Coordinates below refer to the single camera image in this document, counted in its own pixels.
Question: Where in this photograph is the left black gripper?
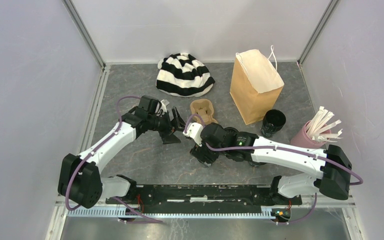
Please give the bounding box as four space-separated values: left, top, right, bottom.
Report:
147 107 188 145

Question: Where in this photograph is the brown cardboard cup carrier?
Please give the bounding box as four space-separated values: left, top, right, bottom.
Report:
190 98 218 125

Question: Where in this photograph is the brown paper bag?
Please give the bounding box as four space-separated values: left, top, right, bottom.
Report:
229 45 285 125

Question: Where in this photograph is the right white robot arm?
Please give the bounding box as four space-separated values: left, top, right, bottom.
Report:
183 122 352 204

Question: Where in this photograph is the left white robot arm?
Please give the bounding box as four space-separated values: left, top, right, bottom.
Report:
57 95 186 211

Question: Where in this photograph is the black white striped cloth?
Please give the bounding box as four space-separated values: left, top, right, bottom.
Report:
155 52 216 98

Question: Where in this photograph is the pink straw holder cup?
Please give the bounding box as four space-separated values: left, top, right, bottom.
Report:
290 121 327 149

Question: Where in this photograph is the white wrapped straws bundle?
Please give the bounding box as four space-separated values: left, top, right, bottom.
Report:
304 106 343 143

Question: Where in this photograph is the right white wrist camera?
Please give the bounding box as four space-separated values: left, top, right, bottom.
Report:
182 122 204 147

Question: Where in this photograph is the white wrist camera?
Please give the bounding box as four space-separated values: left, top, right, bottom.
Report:
182 122 204 147
158 99 170 116

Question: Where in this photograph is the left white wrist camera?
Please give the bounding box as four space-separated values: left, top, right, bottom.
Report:
158 99 170 116

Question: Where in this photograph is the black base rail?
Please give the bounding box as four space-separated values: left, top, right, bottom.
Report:
120 184 303 214

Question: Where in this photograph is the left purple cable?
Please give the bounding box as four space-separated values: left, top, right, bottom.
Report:
64 96 143 212

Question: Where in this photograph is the purple cable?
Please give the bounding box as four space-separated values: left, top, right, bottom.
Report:
183 113 364 226
64 96 143 212

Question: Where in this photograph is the left aluminium frame post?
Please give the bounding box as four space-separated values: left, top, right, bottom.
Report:
62 0 106 69

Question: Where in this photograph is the aluminium frame post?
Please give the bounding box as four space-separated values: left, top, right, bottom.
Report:
297 0 340 67
62 0 106 69

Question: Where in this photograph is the right aluminium frame post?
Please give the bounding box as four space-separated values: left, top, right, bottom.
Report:
297 0 340 67

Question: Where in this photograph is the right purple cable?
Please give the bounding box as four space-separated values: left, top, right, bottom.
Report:
183 113 364 226

